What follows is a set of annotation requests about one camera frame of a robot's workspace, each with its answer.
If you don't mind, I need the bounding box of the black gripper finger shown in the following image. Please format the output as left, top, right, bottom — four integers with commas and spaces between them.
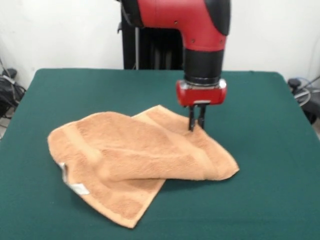
198, 105, 207, 129
188, 106, 198, 132

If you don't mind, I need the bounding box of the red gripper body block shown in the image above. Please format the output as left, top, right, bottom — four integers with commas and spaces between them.
175, 79, 228, 108

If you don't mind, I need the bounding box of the orange terry towel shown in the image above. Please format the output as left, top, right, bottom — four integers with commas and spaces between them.
47, 104, 240, 230

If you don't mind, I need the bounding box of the dark green table cloth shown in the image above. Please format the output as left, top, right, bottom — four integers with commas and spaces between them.
0, 68, 320, 240

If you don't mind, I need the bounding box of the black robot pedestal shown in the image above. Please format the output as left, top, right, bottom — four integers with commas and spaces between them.
116, 9, 187, 71

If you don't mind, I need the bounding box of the black bag with cables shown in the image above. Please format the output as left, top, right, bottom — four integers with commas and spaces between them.
0, 67, 27, 120

